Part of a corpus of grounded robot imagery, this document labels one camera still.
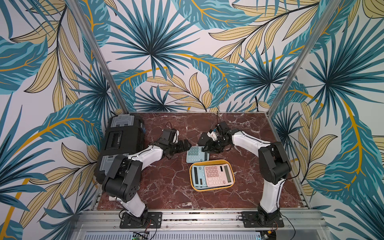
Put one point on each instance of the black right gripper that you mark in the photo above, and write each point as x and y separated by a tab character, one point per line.
211	145

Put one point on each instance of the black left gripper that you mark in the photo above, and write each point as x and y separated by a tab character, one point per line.
181	148

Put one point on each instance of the yellow plastic tray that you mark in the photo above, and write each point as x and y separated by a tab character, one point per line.
208	163

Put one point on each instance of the small teal calculator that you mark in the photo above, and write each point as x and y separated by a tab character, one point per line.
199	178

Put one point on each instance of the pink calculator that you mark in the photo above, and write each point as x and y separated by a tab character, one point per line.
219	175

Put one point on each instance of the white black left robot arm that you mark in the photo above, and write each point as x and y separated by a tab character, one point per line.
124	175

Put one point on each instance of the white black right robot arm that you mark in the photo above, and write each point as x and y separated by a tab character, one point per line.
274	162

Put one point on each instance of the black upside-down calculator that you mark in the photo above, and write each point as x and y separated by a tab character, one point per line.
204	139

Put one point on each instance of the black plastic toolbox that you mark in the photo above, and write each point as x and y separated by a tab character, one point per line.
124	135

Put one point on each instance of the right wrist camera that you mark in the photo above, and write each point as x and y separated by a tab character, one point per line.
213	134

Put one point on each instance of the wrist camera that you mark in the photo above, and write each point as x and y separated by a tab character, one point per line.
175	135
213	134

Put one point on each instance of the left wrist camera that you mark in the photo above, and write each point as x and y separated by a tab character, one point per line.
175	135

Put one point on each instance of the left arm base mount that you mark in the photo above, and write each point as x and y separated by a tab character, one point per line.
150	220

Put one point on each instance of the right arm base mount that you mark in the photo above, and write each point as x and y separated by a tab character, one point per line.
260	219

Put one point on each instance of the aluminium front rail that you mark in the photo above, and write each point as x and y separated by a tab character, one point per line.
214	224

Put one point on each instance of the left aluminium corner post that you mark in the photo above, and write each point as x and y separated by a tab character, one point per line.
83	24

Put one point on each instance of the aluminium corner post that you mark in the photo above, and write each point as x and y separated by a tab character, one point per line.
319	28
83	24

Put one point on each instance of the right aluminium corner post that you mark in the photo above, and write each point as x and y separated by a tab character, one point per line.
319	28

